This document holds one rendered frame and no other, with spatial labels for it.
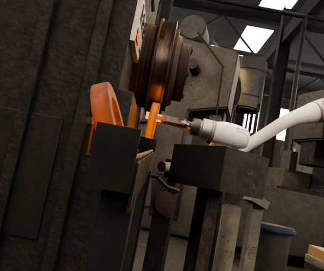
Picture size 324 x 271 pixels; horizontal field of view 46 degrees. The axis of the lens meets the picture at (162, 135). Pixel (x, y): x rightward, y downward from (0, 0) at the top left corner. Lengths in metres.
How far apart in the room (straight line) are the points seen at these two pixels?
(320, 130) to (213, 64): 1.64
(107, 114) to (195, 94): 3.97
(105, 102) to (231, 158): 0.62
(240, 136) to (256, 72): 9.37
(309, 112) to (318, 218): 2.57
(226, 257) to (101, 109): 1.92
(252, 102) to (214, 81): 6.17
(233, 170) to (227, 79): 3.45
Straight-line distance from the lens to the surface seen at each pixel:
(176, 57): 1.73
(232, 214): 2.44
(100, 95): 0.67
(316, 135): 5.31
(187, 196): 4.44
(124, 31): 1.44
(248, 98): 10.71
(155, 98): 1.71
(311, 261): 2.20
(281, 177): 5.63
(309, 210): 4.24
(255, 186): 1.28
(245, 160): 1.24
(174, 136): 4.53
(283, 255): 2.88
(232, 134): 1.60
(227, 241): 2.45
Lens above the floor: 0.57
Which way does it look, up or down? 7 degrees up
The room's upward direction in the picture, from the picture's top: 11 degrees clockwise
